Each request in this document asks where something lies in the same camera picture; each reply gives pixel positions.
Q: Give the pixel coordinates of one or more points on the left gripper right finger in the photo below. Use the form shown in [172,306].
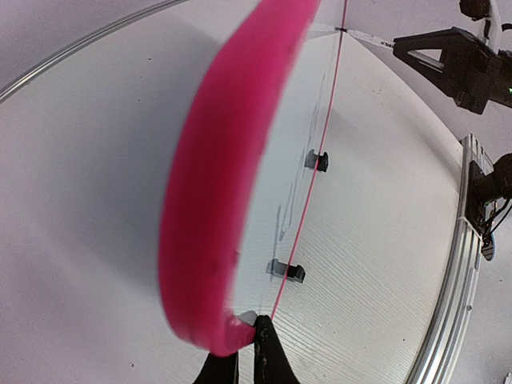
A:
[270,362]

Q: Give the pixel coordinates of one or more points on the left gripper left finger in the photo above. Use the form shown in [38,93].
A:
[219,370]

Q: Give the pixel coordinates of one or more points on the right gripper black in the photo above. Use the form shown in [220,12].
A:
[471,73]

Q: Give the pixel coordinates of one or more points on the whiteboard marker white blue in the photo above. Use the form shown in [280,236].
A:
[371,39]

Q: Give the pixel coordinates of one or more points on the pink framed whiteboard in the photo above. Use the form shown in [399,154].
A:
[213,173]

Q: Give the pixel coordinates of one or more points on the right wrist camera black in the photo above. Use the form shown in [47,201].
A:
[486,10]

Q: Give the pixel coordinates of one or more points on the wire whiteboard stand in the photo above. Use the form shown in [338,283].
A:
[316,162]

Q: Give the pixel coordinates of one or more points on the aluminium front rail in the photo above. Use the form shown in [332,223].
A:
[438,354]

